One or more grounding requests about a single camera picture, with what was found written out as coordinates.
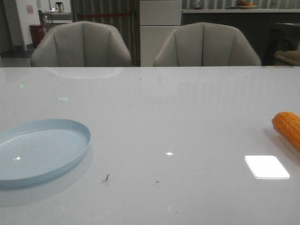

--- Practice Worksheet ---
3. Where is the metal shelf cart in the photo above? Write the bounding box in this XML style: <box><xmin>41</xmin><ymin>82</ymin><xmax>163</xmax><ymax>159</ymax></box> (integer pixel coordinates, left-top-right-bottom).
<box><xmin>38</xmin><ymin>9</ymin><xmax>73</xmax><ymax>33</ymax></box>

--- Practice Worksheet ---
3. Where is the grey upholstered chair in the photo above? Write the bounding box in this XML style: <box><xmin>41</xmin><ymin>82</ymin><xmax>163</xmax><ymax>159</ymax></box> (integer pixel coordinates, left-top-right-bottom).
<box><xmin>153</xmin><ymin>22</ymin><xmax>261</xmax><ymax>67</ymax></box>
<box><xmin>30</xmin><ymin>21</ymin><xmax>132</xmax><ymax>67</ymax></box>

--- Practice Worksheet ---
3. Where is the fruit bowl on counter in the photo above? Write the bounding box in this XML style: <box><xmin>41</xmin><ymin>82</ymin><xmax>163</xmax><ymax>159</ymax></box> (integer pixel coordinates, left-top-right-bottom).
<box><xmin>236</xmin><ymin>0</ymin><xmax>257</xmax><ymax>9</ymax></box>

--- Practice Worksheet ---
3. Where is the dark grey counter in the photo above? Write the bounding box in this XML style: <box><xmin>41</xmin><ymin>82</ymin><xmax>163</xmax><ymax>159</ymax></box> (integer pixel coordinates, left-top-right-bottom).
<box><xmin>181</xmin><ymin>9</ymin><xmax>300</xmax><ymax>65</ymax></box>

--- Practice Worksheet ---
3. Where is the left grey upholstered chair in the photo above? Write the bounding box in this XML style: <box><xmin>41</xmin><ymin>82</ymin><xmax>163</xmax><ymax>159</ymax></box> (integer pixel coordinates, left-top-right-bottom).
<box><xmin>30</xmin><ymin>21</ymin><xmax>132</xmax><ymax>67</ymax></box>

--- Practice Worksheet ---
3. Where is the red trash bin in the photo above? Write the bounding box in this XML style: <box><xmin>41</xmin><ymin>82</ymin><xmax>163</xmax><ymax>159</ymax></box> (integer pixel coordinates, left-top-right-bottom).
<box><xmin>30</xmin><ymin>24</ymin><xmax>45</xmax><ymax>48</ymax></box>

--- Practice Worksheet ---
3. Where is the light blue round plate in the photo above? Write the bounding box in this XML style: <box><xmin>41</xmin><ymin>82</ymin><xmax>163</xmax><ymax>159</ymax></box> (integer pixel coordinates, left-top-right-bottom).
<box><xmin>0</xmin><ymin>119</ymin><xmax>91</xmax><ymax>189</ymax></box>

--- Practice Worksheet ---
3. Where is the orange corn cob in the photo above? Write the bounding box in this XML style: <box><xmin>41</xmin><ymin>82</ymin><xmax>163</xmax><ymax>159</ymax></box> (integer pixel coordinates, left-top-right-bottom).
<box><xmin>272</xmin><ymin>112</ymin><xmax>300</xmax><ymax>152</ymax></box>

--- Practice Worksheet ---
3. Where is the right grey upholstered chair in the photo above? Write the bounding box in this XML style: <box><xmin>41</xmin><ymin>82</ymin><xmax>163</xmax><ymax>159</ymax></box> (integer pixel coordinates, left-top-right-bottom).
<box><xmin>153</xmin><ymin>22</ymin><xmax>261</xmax><ymax>67</ymax></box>

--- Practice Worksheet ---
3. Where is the beige cushion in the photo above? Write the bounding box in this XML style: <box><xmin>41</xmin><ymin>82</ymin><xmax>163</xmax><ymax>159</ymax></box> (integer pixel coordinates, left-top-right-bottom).
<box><xmin>275</xmin><ymin>50</ymin><xmax>300</xmax><ymax>66</ymax></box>

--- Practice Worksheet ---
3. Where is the pink wall notice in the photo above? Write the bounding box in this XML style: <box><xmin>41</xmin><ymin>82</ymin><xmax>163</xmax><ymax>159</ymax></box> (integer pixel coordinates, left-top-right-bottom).
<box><xmin>26</xmin><ymin>5</ymin><xmax>34</xmax><ymax>14</ymax></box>

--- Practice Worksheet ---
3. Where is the red barrier belt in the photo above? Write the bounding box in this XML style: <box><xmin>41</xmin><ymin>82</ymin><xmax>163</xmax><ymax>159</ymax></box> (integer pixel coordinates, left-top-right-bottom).
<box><xmin>77</xmin><ymin>13</ymin><xmax>132</xmax><ymax>18</ymax></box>

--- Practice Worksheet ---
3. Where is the barrier post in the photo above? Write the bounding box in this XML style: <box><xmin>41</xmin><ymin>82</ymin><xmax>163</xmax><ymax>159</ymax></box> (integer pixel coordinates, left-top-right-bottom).
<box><xmin>131</xmin><ymin>11</ymin><xmax>138</xmax><ymax>66</ymax></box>

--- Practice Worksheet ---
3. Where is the white cabinet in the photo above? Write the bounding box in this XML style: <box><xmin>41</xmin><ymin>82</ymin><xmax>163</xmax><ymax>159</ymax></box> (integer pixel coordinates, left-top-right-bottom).
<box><xmin>139</xmin><ymin>0</ymin><xmax>182</xmax><ymax>67</ymax></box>

